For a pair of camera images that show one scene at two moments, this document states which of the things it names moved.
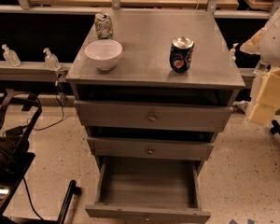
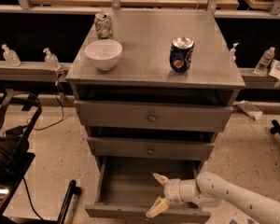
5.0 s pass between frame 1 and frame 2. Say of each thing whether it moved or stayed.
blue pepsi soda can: stayed
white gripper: moved
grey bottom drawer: stayed
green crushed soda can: stayed
